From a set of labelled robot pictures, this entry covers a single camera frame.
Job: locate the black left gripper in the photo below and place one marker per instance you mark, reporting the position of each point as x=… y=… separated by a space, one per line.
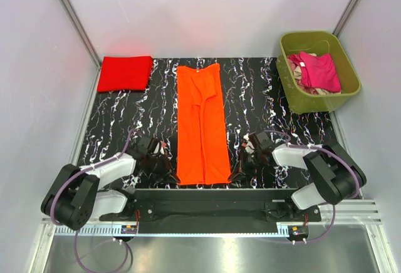
x=161 y=164

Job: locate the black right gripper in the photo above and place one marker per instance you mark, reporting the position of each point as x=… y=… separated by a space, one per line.
x=247 y=163

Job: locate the orange t shirt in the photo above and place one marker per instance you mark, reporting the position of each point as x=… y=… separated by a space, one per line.
x=202 y=152

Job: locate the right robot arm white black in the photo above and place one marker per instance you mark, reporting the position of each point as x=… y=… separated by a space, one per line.
x=335 y=175

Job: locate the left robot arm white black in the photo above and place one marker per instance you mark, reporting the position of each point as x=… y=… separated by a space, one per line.
x=78 y=195

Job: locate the red folded t shirt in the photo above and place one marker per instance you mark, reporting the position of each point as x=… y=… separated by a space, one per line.
x=125 y=73

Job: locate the olive green plastic bin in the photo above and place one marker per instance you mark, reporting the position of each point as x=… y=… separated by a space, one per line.
x=315 y=72

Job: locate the pink t shirt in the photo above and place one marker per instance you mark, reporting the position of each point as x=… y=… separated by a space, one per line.
x=316 y=72

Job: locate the white slotted cable duct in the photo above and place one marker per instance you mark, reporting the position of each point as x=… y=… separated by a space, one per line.
x=148 y=230

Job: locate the left corner aluminium post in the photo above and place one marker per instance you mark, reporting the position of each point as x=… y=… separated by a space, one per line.
x=80 y=30

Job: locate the corner aluminium post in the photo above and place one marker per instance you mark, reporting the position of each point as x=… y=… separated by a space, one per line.
x=80 y=30
x=345 y=16

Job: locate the right corner aluminium post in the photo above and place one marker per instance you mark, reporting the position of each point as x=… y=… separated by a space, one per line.
x=345 y=16

